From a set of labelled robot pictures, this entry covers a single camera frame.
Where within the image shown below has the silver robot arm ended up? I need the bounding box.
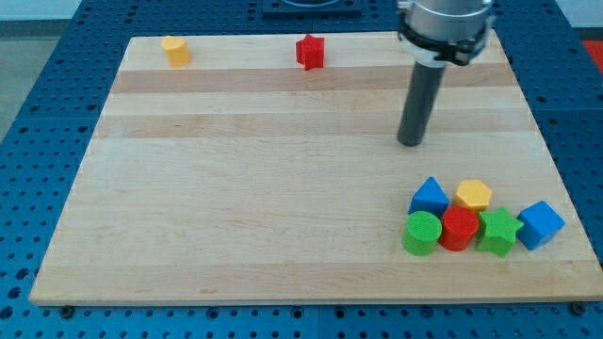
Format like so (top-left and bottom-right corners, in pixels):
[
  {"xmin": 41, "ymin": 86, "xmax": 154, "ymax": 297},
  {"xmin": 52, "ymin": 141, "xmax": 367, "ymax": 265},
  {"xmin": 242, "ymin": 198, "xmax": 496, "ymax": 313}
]
[{"xmin": 397, "ymin": 0, "xmax": 495, "ymax": 68}]

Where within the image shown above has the red star block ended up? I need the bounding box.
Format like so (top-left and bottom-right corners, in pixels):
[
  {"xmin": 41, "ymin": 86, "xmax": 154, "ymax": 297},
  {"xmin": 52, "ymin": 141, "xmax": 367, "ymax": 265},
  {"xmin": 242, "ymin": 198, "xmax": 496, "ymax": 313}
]
[{"xmin": 295, "ymin": 34, "xmax": 325, "ymax": 71}]

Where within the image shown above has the green star block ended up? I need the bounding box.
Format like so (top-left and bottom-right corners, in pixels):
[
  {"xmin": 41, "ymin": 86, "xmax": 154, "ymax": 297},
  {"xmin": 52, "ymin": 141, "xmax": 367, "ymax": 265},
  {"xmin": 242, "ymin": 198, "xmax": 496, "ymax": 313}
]
[{"xmin": 476, "ymin": 207, "xmax": 524, "ymax": 258}]

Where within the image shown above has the wooden board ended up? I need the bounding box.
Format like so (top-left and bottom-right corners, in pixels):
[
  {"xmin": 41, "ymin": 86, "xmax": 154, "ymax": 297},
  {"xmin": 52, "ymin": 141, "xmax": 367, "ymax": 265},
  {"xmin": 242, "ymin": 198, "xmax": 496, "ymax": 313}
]
[{"xmin": 29, "ymin": 32, "xmax": 602, "ymax": 306}]

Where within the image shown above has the blue triangle block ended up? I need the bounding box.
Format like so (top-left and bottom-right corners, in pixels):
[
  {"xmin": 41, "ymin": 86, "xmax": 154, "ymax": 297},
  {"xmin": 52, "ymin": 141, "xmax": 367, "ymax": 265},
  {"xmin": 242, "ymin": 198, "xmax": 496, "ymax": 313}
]
[{"xmin": 408, "ymin": 177, "xmax": 450, "ymax": 218}]

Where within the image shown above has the green cylinder block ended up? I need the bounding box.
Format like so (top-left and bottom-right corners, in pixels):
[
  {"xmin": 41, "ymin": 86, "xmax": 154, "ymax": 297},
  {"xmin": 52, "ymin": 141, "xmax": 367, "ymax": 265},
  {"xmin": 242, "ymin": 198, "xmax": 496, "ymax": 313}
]
[{"xmin": 401, "ymin": 211, "xmax": 442, "ymax": 256}]

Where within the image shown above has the dark cylindrical pointer rod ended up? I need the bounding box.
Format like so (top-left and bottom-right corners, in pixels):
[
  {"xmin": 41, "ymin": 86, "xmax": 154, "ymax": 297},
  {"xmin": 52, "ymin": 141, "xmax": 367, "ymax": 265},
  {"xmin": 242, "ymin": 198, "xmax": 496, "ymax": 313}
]
[{"xmin": 397, "ymin": 62, "xmax": 446, "ymax": 147}]

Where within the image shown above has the red cylinder block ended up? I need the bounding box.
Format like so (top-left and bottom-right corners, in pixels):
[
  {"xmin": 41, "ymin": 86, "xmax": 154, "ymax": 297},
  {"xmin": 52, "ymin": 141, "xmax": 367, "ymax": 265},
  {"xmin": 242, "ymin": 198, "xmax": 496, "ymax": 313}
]
[{"xmin": 439, "ymin": 206, "xmax": 480, "ymax": 251}]

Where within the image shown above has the yellow heart block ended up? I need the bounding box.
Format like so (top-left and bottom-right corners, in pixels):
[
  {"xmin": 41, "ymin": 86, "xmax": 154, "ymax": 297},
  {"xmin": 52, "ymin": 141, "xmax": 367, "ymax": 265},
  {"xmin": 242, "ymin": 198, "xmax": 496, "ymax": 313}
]
[{"xmin": 161, "ymin": 36, "xmax": 191, "ymax": 68}]

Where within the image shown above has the yellow hexagon block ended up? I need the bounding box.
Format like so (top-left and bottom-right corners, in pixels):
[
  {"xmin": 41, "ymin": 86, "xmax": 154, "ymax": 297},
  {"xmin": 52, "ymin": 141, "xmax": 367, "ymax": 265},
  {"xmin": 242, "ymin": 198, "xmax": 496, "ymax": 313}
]
[{"xmin": 452, "ymin": 179, "xmax": 492, "ymax": 212}]

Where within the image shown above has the blue cube block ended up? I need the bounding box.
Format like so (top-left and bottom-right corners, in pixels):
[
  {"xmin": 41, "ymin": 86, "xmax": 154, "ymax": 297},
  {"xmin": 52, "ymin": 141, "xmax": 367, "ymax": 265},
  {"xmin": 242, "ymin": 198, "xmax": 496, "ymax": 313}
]
[{"xmin": 517, "ymin": 201, "xmax": 565, "ymax": 250}]

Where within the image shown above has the blue perforated table plate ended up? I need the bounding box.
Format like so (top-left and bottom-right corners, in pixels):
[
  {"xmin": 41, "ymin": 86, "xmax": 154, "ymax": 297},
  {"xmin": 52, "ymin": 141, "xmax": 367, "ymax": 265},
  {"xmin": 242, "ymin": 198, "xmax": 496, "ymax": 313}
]
[{"xmin": 1, "ymin": 1, "xmax": 602, "ymax": 338}]

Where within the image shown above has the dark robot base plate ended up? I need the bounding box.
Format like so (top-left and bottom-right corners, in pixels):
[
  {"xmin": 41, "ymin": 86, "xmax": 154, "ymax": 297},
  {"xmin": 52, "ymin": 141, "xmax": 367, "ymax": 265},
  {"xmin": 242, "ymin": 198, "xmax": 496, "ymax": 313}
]
[{"xmin": 260, "ymin": 0, "xmax": 363, "ymax": 17}]

